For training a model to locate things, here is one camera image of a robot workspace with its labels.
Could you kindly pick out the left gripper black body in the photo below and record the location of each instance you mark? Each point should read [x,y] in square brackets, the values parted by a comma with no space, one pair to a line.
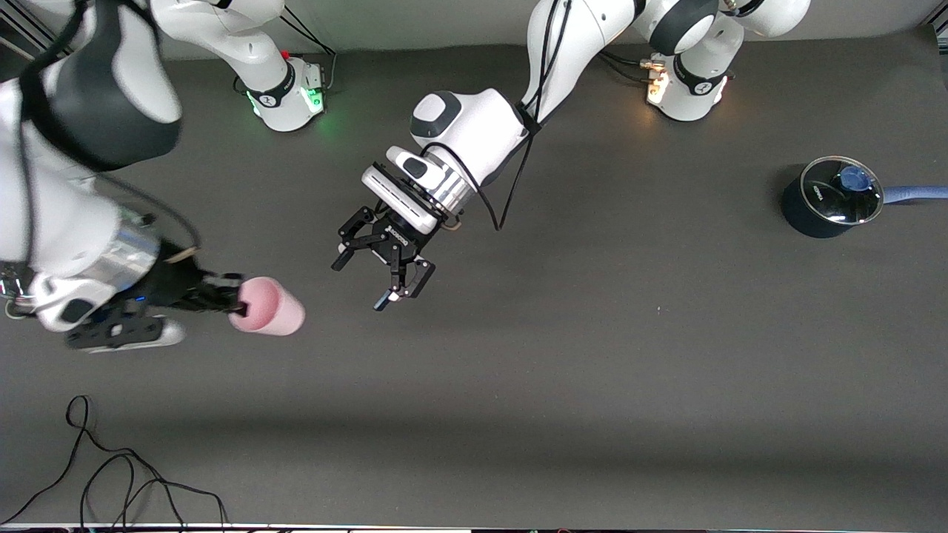
[394,238]

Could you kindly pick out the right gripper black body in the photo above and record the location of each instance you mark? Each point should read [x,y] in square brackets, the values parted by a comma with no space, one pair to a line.
[176,283]

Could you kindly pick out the pink plastic cup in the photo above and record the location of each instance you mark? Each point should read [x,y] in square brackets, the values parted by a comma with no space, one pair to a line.
[278,311]

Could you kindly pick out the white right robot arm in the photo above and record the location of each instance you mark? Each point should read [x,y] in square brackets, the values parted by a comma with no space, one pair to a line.
[252,44]

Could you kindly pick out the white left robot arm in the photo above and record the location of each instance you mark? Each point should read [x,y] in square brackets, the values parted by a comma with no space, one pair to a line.
[481,126]

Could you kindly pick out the dark blue saucepan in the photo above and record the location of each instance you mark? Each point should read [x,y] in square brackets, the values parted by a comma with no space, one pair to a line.
[803,218]

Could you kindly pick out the glass lid with blue knob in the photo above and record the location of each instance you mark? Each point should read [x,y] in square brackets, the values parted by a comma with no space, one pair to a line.
[833,200]

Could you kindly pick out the silver aluminium frame rail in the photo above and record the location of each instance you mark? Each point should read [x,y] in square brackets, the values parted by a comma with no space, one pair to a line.
[18,35]

